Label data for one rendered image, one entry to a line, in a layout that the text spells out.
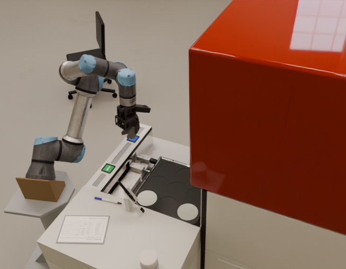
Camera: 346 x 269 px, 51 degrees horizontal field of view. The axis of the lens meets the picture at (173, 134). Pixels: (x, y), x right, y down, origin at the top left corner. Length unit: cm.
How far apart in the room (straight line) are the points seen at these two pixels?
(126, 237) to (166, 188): 38
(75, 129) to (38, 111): 222
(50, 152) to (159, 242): 78
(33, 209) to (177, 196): 75
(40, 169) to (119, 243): 62
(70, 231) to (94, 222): 11
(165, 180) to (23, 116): 257
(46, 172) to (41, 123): 208
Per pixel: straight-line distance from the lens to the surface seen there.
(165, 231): 165
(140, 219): 170
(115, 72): 162
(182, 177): 194
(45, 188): 200
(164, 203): 183
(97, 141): 362
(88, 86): 198
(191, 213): 179
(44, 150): 202
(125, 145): 207
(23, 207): 210
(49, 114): 414
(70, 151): 205
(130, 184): 196
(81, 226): 173
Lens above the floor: 232
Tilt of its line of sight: 40 degrees down
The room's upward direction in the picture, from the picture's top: 3 degrees counter-clockwise
